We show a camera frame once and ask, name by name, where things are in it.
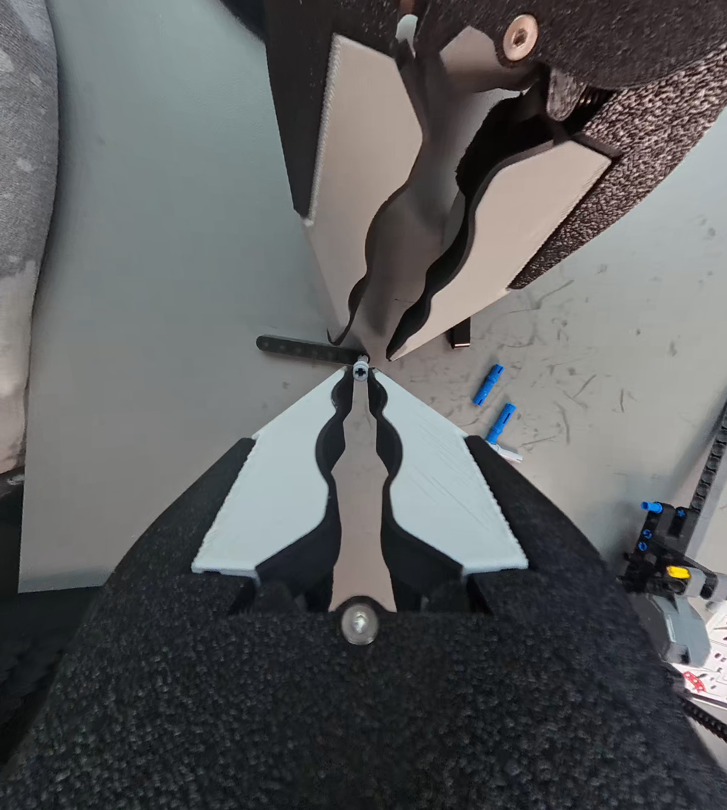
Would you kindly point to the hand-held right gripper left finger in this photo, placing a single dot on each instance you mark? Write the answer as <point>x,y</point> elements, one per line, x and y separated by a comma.
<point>262,506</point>

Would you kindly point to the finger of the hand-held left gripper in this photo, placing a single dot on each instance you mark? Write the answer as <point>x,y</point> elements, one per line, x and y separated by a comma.
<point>363,145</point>
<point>528,228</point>

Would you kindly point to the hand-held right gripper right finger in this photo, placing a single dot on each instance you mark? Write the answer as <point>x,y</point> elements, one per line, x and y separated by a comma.
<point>446,500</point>

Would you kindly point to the small light grey connector pin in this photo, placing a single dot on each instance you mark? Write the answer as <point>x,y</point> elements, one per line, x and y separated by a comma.
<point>360,370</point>

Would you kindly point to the short black perforated toy beam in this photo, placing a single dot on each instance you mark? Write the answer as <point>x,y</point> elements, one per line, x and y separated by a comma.
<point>294,347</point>

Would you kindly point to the long light grey toy pin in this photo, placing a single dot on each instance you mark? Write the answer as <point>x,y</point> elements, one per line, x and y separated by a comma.
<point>510,451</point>

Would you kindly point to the blue toy connector pin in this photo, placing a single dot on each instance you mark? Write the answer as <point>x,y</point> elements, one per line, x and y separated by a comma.
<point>501,423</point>
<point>487,385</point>

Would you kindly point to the small black toy piece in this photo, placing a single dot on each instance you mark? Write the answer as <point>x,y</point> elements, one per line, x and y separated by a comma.
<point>460,338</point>

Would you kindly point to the black and grey toy assembly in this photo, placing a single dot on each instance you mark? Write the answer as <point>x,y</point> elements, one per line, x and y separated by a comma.
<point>661,550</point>

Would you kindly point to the long black perforated toy beam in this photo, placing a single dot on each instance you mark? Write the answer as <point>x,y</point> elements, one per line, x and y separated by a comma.
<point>721,443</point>

